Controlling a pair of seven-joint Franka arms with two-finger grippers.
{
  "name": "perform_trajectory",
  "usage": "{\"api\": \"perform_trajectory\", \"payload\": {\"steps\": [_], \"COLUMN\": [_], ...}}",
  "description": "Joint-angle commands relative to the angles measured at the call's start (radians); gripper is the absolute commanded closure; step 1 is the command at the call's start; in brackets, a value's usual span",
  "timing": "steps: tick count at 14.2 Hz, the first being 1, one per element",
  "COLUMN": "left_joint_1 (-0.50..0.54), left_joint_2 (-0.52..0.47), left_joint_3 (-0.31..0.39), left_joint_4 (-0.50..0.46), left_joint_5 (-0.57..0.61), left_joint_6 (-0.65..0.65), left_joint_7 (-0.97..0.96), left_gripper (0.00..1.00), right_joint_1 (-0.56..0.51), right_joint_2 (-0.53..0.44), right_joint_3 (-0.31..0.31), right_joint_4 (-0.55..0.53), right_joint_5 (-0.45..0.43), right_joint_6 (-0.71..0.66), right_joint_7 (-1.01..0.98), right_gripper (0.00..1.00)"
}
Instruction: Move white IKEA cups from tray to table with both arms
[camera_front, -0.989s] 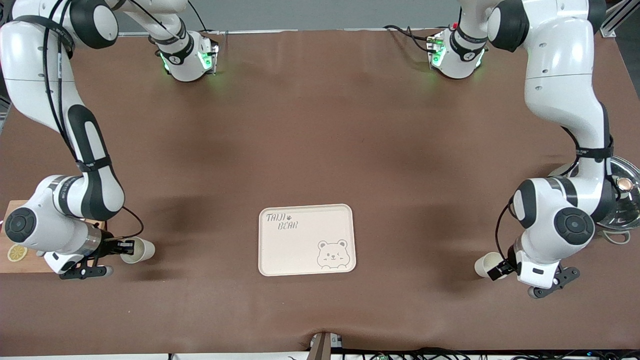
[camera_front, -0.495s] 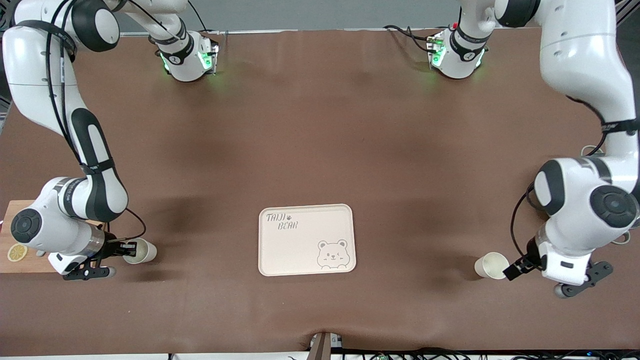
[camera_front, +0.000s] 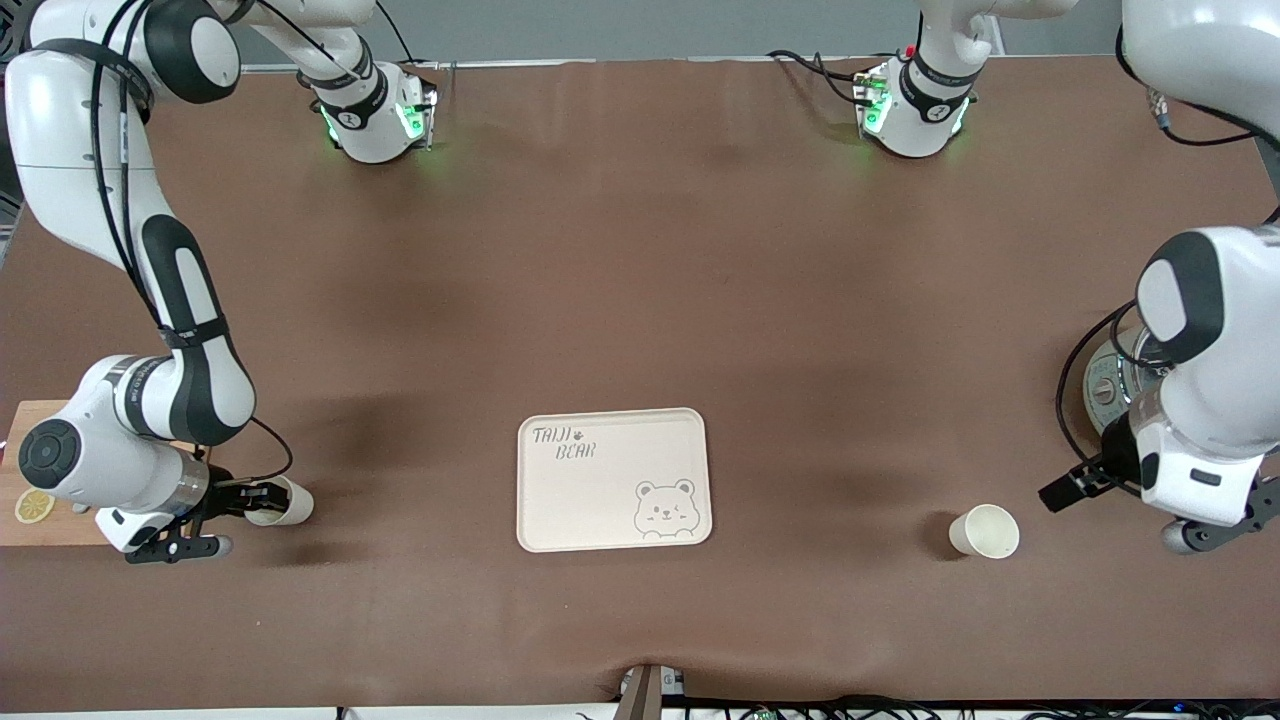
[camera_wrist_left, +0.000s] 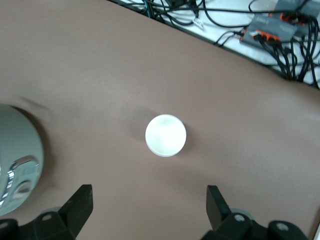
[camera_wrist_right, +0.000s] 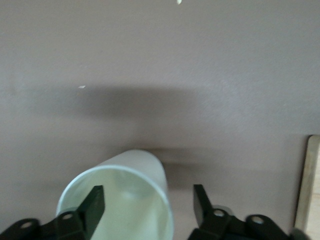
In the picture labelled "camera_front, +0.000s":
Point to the lemon slice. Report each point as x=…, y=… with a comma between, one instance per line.
x=35, y=506

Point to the camera mount post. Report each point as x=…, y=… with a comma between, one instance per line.
x=645, y=700

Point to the cream bear print tray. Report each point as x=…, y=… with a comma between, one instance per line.
x=615, y=480

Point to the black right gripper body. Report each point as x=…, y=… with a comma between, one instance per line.
x=220, y=495

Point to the bamboo cutting board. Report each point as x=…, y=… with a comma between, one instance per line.
x=40, y=535

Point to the brown table cloth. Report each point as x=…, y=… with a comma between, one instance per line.
x=640, y=300

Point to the white IKEA cup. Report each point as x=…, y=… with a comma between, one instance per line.
x=985, y=532
x=296, y=508

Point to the grey green electric pot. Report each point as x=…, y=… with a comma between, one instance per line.
x=1105, y=395

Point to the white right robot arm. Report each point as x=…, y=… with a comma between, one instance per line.
x=80, y=170

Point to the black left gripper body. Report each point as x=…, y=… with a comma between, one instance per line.
x=1112, y=465

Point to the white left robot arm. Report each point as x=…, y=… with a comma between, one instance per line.
x=1230, y=400

